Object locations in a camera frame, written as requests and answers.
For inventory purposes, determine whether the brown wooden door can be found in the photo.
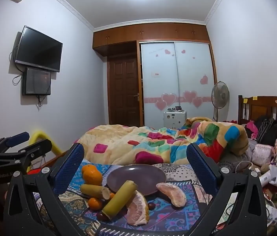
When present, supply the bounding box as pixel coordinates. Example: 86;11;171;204
107;54;140;126

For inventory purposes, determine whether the small white appliance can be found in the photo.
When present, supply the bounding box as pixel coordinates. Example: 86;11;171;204
163;111;187;129

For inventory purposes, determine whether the large orange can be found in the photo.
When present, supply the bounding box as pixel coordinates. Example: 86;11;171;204
83;168;103;186
81;164;97;175

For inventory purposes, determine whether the blue purple printed bedspread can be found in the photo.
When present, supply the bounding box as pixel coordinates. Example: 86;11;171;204
28;160;217;236

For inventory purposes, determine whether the black backpack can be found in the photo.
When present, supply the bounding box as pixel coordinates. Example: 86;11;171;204
256;117;277;147

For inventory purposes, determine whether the black wall television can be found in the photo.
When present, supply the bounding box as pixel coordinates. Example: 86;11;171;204
15;25;63;73

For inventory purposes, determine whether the wooden bed headboard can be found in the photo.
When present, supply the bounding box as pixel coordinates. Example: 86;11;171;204
237;95;277;133

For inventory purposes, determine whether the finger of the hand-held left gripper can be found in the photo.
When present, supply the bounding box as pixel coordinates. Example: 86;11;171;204
0;138;53;171
0;132;30;155

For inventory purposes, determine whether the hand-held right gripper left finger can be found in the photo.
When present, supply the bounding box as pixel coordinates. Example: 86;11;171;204
4;143;85;236

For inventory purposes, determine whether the pink quilted pouch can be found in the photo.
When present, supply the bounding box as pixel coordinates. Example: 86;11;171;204
253;144;275;166

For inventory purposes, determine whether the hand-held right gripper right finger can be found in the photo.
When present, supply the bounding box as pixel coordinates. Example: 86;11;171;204
186;143;269;236

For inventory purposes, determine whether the banana piece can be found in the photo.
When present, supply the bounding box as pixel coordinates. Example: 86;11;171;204
80;184;111;200
101;180;138;221

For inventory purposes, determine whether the small black wall monitor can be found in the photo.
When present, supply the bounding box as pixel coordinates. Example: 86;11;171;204
22;67;52;96

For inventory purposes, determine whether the yellow foam tube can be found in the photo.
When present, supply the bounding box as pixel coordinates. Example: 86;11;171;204
29;132;64;156

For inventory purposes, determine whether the wooden wardrobe with frosted doors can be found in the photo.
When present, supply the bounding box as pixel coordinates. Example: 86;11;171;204
92;23;219;128

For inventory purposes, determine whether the standing electric fan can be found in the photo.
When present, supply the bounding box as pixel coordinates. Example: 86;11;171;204
211;81;230;122

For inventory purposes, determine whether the brown round plate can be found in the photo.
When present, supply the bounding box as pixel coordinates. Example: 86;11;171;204
107;164;166;196

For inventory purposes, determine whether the colourful patchwork blanket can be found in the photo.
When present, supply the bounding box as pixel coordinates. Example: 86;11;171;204
76;118;249;164

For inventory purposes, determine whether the grey dotted cloth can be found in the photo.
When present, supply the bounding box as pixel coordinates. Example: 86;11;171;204
153;162;195;180

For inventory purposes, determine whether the pink cloth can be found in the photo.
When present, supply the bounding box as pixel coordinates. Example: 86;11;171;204
245;120;258;139

